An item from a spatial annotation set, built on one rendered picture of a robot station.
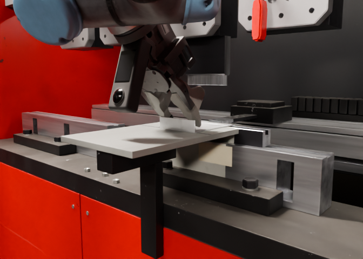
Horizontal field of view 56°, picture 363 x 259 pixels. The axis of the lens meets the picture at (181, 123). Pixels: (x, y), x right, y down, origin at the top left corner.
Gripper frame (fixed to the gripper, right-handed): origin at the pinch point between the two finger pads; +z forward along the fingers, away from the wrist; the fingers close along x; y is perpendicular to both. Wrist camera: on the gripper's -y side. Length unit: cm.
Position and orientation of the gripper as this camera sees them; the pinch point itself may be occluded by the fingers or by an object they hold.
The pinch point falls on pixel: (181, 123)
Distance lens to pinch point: 63.3
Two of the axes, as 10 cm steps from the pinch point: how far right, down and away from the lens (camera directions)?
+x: -7.5, -0.9, 6.5
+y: 5.0, -7.2, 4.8
